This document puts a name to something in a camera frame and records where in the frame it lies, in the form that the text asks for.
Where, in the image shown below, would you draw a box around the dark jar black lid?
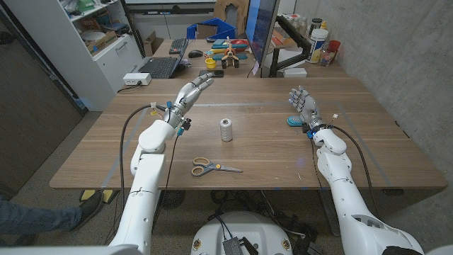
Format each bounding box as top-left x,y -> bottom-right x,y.
309,17 -> 323,38

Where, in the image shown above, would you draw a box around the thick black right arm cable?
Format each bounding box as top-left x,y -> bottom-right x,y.
328,124 -> 378,215

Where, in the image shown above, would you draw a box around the yellow floor pad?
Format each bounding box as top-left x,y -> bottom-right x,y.
79,189 -> 120,205

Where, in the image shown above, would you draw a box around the cardboard box on shelf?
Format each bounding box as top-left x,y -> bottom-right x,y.
86,30 -> 118,55

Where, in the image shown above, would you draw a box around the white string spool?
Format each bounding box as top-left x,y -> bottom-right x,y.
219,118 -> 234,142

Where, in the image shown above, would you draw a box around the cardboard arch cutout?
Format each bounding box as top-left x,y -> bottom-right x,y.
214,0 -> 251,26

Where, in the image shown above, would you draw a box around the white shelf cabinet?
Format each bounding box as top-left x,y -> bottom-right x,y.
3,0 -> 146,113

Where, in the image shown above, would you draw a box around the wooden toy airplane teal wings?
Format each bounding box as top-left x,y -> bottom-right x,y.
211,35 -> 249,69

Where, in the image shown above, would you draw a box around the blue plastic bin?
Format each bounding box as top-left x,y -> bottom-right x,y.
186,17 -> 237,40

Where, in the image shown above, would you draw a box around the small cardboard box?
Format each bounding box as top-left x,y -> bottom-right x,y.
142,30 -> 164,57

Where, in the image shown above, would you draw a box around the orange grey handled scissors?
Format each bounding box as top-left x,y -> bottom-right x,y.
190,157 -> 244,178

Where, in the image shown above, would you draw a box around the white canister blue label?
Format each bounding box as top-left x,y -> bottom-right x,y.
306,28 -> 329,64

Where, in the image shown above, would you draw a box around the black shoe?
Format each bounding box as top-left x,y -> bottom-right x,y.
72,190 -> 105,232

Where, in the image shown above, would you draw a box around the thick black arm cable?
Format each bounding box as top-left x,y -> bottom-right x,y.
328,124 -> 378,215
119,104 -> 167,213

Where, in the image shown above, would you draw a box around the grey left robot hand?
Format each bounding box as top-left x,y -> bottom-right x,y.
162,72 -> 215,130

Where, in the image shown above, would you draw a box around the white bowl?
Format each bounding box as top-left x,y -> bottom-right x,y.
80,30 -> 106,43

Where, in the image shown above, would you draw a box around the person leg in jeans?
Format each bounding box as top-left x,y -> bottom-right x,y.
0,200 -> 83,237

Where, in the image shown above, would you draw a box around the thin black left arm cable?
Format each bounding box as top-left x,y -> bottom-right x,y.
151,132 -> 182,231

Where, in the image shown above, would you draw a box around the black computer monitor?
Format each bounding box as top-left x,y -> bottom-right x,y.
244,0 -> 280,77

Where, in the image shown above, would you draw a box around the black keyboard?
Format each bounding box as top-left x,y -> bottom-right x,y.
168,38 -> 190,55

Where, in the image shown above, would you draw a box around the black laptop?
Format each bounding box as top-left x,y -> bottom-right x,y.
138,38 -> 190,79

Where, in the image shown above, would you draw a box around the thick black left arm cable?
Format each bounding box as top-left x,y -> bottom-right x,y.
119,104 -> 167,213

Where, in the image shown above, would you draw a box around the clear glass jar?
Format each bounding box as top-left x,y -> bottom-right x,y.
320,48 -> 336,67

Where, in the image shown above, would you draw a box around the small white box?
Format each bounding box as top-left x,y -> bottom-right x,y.
282,67 -> 308,79

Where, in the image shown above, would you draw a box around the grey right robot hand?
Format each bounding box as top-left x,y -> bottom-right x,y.
288,85 -> 325,131

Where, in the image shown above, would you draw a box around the white power strip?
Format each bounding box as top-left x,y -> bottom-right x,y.
122,72 -> 152,86

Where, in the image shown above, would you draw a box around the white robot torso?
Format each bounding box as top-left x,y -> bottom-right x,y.
190,211 -> 294,255

